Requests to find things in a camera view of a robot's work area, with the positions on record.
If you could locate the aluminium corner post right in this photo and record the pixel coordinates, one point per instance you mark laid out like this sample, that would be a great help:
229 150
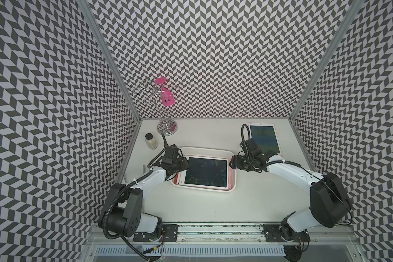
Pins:
340 33

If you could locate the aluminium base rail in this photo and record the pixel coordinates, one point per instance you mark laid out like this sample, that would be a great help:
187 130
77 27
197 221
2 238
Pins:
246 233

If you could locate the glass spice jar black lid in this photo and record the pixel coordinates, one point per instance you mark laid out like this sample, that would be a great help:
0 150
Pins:
151 141

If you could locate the aluminium corner post left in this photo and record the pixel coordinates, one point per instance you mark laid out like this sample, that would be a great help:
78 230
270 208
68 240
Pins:
85 9

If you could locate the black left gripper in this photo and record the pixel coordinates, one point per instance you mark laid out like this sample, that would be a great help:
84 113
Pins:
184 163

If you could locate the white plastic storage box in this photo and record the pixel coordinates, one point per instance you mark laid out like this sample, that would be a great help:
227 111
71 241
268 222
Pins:
208 152

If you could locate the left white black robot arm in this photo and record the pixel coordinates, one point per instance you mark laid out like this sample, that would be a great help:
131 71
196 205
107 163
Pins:
122 214

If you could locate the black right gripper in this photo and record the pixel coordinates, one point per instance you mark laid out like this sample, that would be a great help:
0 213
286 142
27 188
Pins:
236 163

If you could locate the pink writing tablet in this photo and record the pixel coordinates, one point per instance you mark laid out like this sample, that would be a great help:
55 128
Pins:
211 173
264 134

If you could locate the aluminium corner post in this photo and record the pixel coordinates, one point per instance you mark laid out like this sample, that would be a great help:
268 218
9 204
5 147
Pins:
85 9
340 33

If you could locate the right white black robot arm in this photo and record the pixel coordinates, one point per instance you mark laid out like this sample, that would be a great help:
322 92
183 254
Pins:
329 200

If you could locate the chrome wire jewelry stand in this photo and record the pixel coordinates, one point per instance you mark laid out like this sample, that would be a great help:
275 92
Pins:
149 94

